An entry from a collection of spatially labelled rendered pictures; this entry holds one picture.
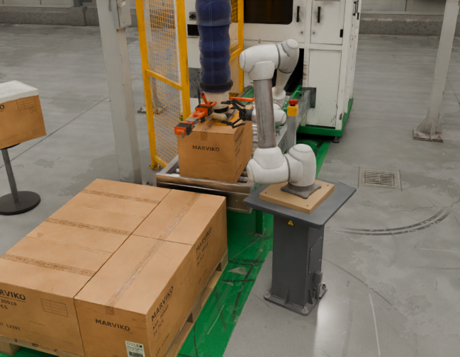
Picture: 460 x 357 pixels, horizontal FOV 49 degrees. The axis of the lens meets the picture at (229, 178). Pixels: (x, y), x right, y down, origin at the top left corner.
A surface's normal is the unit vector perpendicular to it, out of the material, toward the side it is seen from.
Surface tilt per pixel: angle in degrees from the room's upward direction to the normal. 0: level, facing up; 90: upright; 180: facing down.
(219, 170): 90
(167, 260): 0
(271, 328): 0
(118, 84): 90
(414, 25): 90
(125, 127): 90
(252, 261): 0
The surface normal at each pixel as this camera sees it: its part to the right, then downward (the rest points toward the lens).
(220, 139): -0.26, 0.44
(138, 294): -0.02, -0.89
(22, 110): 0.72, 0.30
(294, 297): -0.56, 0.38
